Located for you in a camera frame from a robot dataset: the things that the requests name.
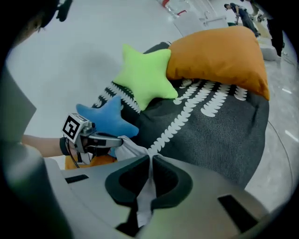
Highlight floor cable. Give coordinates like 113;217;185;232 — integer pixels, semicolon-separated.
268;120;295;190

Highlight large orange pillow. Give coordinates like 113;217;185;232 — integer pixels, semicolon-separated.
165;25;271;101

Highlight person's left forearm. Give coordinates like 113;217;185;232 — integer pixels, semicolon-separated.
21;134;71;158

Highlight thin black cable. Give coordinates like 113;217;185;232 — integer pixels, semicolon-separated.
66;137;81;169

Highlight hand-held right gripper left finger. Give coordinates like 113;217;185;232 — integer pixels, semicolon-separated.
61;155;151;239

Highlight white floor cushion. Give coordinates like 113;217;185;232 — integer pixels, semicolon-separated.
259;44;281;62

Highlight clear plastic bottles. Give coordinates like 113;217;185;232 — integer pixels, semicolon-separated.
157;0;189;17

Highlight dark grey patterned bean bag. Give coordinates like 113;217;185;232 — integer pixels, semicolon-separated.
92;41;271;190

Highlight blue star pillow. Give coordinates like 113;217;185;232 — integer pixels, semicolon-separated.
76;95;140;157

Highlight white table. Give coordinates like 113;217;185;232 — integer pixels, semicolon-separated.
198;11;228;27

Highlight person's grey shirt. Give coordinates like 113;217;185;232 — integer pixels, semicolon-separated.
0;64;37;143

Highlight black wristband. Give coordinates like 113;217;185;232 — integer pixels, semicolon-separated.
59;137;71;156

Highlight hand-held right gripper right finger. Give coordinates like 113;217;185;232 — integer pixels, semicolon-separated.
140;155;273;239

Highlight light grey shorts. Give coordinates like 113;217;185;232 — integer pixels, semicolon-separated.
114;135;165;228

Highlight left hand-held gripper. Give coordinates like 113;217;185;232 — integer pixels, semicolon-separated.
61;112;124;164

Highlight green star pillow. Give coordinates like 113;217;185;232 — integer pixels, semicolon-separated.
113;43;179;112

